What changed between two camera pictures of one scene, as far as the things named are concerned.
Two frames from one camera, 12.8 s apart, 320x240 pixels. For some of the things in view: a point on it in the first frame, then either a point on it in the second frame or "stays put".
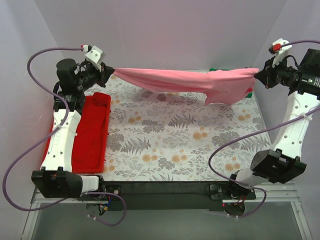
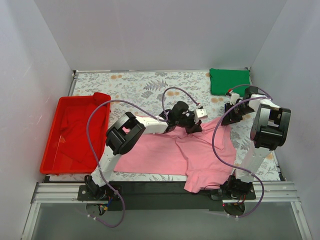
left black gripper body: x=102 y=75 to x=191 y=122
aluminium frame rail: x=265 y=193 stays put
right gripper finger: x=263 y=76 to x=231 y=116
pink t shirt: x=220 y=86 to x=206 y=156
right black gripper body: x=268 y=77 to x=230 y=113
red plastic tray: x=90 y=143 stays put
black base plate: x=157 y=195 stays put
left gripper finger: x=107 y=71 to x=194 y=129
